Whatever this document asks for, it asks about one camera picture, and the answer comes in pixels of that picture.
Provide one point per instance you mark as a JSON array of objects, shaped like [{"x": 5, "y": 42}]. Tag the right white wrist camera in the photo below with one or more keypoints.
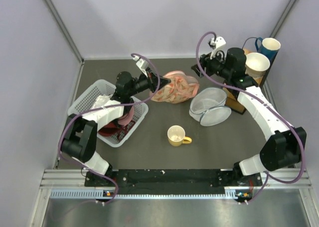
[{"x": 216, "y": 44}]

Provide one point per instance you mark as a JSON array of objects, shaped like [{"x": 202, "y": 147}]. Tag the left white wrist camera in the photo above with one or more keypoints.
[{"x": 141, "y": 64}]

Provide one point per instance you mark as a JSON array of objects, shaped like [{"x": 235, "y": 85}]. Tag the white mesh laundry bag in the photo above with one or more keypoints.
[{"x": 208, "y": 107}]

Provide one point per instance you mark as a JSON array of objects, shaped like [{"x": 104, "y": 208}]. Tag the white bowl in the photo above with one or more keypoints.
[{"x": 256, "y": 64}]

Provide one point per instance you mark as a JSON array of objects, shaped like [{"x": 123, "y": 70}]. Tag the blue white mug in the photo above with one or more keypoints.
[{"x": 268, "y": 47}]

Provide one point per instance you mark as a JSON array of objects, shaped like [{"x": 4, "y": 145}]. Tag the pink bra in basket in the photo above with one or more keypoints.
[{"x": 126, "y": 119}]

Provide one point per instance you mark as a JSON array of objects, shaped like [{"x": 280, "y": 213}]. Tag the peach floral laundry bag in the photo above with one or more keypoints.
[{"x": 181, "y": 88}]

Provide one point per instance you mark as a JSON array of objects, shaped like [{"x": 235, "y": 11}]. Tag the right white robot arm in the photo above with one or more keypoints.
[{"x": 284, "y": 143}]

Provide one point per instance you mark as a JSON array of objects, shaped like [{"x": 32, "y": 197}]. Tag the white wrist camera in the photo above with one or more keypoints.
[
  {"x": 141, "y": 64},
  {"x": 216, "y": 44}
]

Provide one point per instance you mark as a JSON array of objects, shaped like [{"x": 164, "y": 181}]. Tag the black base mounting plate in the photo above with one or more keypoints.
[{"x": 180, "y": 181}]

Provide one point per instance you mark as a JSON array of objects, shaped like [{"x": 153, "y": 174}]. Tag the yellow mug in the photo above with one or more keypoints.
[{"x": 176, "y": 136}]

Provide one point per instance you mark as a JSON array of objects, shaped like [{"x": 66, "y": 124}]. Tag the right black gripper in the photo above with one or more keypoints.
[{"x": 206, "y": 62}]

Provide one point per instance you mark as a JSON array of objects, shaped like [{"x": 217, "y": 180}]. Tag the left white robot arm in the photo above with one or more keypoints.
[{"x": 80, "y": 133}]

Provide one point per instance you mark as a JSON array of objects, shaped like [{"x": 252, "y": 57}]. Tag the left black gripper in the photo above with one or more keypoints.
[{"x": 153, "y": 80}]

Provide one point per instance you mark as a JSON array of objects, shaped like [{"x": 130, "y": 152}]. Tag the white plastic basket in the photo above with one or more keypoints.
[{"x": 102, "y": 87}]

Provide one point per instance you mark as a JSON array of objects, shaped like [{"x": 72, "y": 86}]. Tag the dark red bra in basket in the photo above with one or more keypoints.
[{"x": 108, "y": 130}]

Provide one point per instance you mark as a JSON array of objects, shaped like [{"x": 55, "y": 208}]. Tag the white garment in basket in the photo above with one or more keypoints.
[{"x": 100, "y": 101}]

